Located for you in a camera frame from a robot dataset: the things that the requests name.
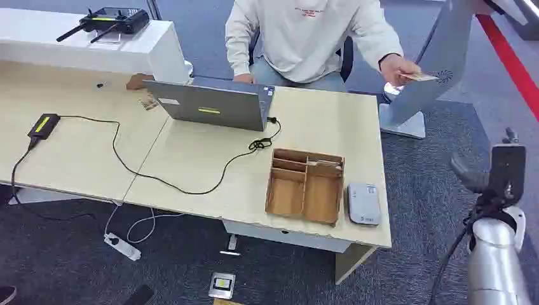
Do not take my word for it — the person's left hand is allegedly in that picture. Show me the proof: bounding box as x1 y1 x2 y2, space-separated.
380 53 422 87

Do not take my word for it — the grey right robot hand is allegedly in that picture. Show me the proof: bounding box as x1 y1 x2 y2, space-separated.
449 128 528 203

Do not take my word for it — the tan printed card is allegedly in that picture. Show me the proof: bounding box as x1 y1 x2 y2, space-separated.
397 72 439 83

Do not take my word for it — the grey laptop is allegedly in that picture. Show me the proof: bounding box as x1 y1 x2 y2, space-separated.
143 76 276 132

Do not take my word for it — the black office chair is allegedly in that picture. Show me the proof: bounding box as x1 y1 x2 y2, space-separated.
248 29 355 83

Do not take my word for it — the grey kiosk stand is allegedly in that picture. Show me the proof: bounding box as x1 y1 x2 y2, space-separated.
378 0 529 140

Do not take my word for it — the person in pale sweatshirt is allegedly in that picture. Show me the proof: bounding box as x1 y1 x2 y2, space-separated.
225 0 422 88

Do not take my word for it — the white counter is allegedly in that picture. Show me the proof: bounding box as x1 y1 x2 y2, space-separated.
0 8 191 85

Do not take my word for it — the brown cardboard piece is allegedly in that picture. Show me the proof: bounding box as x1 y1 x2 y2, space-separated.
125 73 155 92

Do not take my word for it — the pale card in box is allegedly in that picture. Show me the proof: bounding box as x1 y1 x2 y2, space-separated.
307 158 343 172

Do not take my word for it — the black remote controller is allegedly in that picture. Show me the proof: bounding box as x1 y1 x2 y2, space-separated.
55 6 151 44

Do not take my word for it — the grey card reader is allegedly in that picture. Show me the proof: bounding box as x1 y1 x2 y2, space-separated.
346 182 383 227

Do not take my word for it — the wooden card box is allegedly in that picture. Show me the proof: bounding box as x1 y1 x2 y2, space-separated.
264 147 346 227

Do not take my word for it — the white desk underframe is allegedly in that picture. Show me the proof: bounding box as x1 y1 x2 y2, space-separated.
222 220 353 255

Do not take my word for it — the white desk foot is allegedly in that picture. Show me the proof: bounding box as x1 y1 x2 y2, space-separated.
219 233 242 257

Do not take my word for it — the pale desk leg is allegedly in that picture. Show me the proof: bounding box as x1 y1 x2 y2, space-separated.
334 243 378 286

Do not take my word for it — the black power adapter yellow label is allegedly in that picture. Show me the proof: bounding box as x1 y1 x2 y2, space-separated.
27 113 62 142

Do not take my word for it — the white power strip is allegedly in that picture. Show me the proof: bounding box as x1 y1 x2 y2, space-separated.
103 233 142 262

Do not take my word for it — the metal floor socket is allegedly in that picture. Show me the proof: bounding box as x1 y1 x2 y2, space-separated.
208 271 236 301

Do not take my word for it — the black robot foot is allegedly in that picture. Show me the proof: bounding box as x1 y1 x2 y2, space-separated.
0 285 18 305
121 284 155 305

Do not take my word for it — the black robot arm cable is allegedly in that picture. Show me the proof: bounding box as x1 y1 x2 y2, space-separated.
426 213 477 305

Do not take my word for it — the grey metal post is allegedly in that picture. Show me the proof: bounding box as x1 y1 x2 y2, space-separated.
146 0 163 21

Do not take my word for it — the black laptop charging cable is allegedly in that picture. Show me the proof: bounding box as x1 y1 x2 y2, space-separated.
58 114 282 196

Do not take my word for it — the white power strip cable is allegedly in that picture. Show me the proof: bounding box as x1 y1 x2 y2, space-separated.
104 203 186 245

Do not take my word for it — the black mains cable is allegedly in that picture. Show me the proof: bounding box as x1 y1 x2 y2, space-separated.
10 139 100 222

